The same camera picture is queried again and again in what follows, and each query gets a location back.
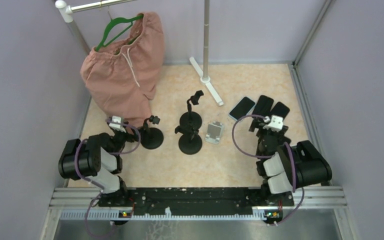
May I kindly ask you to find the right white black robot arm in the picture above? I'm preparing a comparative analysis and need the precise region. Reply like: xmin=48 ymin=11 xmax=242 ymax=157
xmin=256 ymin=130 xmax=333 ymax=199

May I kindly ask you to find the black phone stand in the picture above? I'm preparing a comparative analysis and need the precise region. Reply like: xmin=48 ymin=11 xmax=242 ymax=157
xmin=179 ymin=90 xmax=204 ymax=130
xmin=139 ymin=115 xmax=164 ymax=150
xmin=174 ymin=124 xmax=203 ymax=155

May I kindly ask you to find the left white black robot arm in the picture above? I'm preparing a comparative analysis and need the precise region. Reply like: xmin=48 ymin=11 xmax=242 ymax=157
xmin=58 ymin=133 xmax=128 ymax=199

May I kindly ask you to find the pink hanging garment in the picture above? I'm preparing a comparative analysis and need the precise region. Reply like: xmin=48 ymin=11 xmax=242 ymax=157
xmin=80 ymin=11 xmax=165 ymax=128

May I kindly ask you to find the blue-cased smartphone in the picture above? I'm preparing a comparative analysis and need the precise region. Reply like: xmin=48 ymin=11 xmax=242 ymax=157
xmin=227 ymin=96 xmax=256 ymax=121

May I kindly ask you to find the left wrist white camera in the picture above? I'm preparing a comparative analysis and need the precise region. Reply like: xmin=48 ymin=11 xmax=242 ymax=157
xmin=107 ymin=116 xmax=127 ymax=133

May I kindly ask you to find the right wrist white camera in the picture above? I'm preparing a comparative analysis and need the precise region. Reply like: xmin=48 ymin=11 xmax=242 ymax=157
xmin=263 ymin=115 xmax=284 ymax=132

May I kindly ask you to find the green clothes hanger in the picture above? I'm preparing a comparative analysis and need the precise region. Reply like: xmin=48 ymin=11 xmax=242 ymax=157
xmin=94 ymin=13 xmax=145 ymax=53

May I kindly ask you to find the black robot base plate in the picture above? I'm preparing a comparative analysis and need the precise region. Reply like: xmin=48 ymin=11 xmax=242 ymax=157
xmin=98 ymin=187 xmax=294 ymax=218

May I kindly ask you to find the metal clothes rack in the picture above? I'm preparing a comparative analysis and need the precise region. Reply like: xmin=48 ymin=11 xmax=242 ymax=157
xmin=54 ymin=0 xmax=224 ymax=107

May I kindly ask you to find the black smartphone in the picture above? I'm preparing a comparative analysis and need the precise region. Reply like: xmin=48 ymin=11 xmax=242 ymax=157
xmin=269 ymin=101 xmax=290 ymax=119
xmin=248 ymin=95 xmax=274 ymax=132

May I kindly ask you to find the wrist white camera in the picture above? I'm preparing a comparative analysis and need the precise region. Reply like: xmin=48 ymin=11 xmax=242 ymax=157
xmin=263 ymin=115 xmax=284 ymax=132
xmin=107 ymin=116 xmax=127 ymax=133

